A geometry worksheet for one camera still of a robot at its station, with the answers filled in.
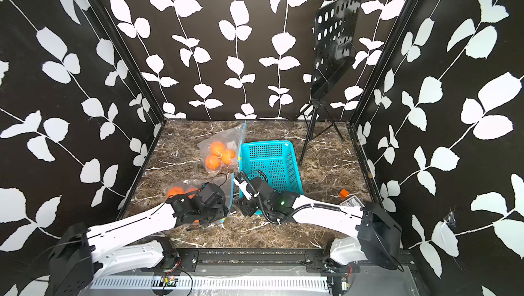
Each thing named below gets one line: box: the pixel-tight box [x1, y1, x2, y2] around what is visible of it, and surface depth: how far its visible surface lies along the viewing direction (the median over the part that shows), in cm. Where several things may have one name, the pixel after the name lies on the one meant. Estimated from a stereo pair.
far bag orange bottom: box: [205, 153, 221, 170], surface depth 96 cm
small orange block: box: [339, 188, 350, 200], surface depth 92 cm
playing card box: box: [339, 195, 366, 209], surface depth 90 cm
